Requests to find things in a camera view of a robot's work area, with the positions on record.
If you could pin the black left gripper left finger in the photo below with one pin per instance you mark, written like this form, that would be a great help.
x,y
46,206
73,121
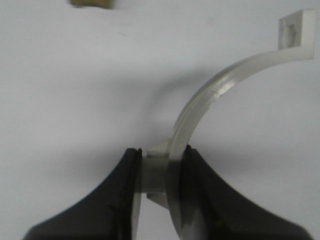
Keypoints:
x,y
109,212

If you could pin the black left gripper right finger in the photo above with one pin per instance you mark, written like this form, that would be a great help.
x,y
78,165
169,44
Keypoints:
x,y
212,210

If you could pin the white half pipe clamp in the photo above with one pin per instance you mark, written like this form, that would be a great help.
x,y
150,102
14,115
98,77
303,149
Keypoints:
x,y
161,167

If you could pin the brass valve red handwheel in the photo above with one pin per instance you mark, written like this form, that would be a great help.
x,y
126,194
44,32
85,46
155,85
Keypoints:
x,y
105,4

